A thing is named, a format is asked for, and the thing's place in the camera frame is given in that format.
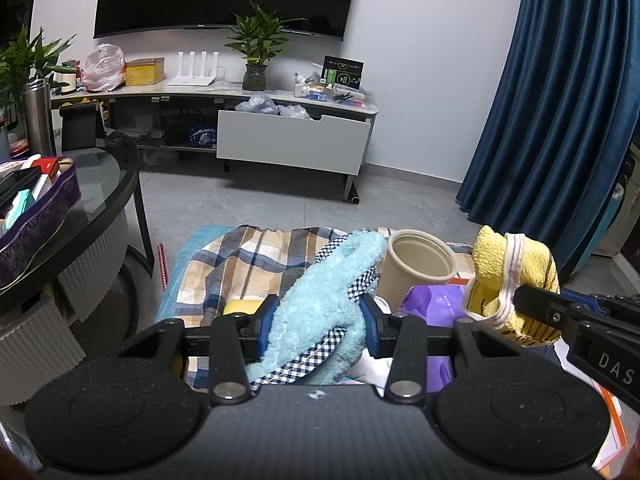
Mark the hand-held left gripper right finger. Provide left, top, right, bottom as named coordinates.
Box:
left=360, top=292, right=522, bottom=407

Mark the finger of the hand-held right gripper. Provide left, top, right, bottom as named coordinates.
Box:
left=514, top=284, right=582, bottom=335
left=560, top=287, right=640, bottom=317

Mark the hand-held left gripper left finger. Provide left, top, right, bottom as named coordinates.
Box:
left=117, top=294, right=282, bottom=407

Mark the light blue fluffy slipper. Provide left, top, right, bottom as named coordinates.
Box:
left=244, top=230, right=389, bottom=392

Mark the yellow striped sock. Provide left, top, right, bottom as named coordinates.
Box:
left=461, top=225, right=562, bottom=347

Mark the yellow sponge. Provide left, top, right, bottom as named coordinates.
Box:
left=222, top=298, right=264, bottom=317

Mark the plaid blanket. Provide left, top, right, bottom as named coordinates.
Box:
left=155, top=225, right=398, bottom=393

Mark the purple packet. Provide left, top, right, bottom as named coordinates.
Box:
left=397, top=283, right=477, bottom=397

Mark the beige cup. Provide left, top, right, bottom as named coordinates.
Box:
left=378, top=228, right=459, bottom=312

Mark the red spiral notebook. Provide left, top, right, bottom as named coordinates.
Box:
left=157, top=242, right=171, bottom=292

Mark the white drawer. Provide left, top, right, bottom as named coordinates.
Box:
left=216, top=108, right=372, bottom=176

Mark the dark blue curtain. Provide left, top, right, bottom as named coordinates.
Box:
left=456, top=0, right=640, bottom=281

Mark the blue bag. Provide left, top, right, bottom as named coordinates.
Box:
left=187, top=124, right=219, bottom=149

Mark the clear plastic bag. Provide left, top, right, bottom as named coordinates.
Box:
left=277, top=104, right=314, bottom=121
left=235, top=93, right=281, bottom=115

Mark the round black glass table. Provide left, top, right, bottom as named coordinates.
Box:
left=0, top=129, right=157, bottom=407

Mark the tray of small items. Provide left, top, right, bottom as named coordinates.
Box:
left=292, top=71, right=372, bottom=107

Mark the purple tin box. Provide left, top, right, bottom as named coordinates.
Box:
left=0, top=156, right=82, bottom=290

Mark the grey television cabinet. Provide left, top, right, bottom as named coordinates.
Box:
left=50, top=81, right=379, bottom=207

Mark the black green box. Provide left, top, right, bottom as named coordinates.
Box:
left=320, top=55, right=365, bottom=92

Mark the white router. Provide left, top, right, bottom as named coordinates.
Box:
left=166, top=50, right=224, bottom=86

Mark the red box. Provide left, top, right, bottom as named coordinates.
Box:
left=29, top=157, right=62, bottom=197

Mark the black tablet stand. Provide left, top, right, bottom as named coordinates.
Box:
left=58, top=101, right=107, bottom=151

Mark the potted green plant dark vase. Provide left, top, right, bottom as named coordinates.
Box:
left=225, top=0, right=307, bottom=92

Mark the yellow box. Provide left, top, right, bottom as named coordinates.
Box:
left=124, top=57, right=166, bottom=86

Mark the white plastic bag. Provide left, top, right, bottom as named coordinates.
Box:
left=80, top=43, right=126, bottom=93

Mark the steel thermos bottle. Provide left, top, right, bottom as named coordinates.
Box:
left=22, top=78, right=57, bottom=157

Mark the tall leafy plant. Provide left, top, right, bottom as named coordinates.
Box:
left=0, top=26, right=77, bottom=113

